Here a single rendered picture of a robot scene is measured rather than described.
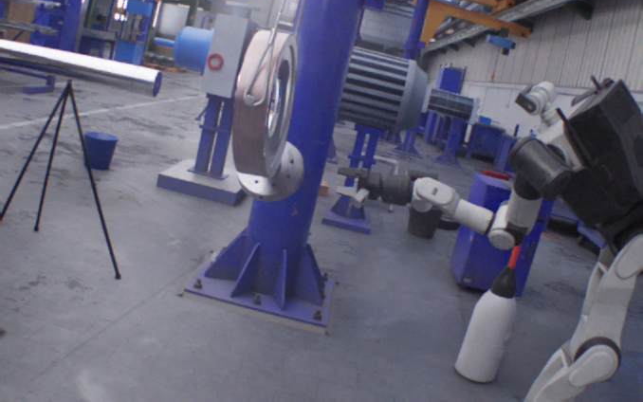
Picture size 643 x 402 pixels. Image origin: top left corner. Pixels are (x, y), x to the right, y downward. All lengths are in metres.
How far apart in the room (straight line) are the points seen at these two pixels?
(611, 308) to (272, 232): 1.85
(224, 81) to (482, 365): 3.16
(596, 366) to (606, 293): 0.21
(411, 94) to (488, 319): 2.52
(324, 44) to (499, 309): 1.49
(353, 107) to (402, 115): 0.40
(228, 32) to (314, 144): 2.21
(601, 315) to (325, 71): 1.81
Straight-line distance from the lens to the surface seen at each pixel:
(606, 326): 1.89
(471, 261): 4.28
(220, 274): 3.33
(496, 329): 2.91
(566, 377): 1.88
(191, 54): 5.30
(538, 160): 1.58
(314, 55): 3.04
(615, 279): 1.82
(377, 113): 5.03
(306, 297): 3.30
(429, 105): 11.90
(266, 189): 1.81
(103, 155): 5.33
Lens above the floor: 1.22
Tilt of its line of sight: 10 degrees down
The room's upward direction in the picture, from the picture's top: 13 degrees clockwise
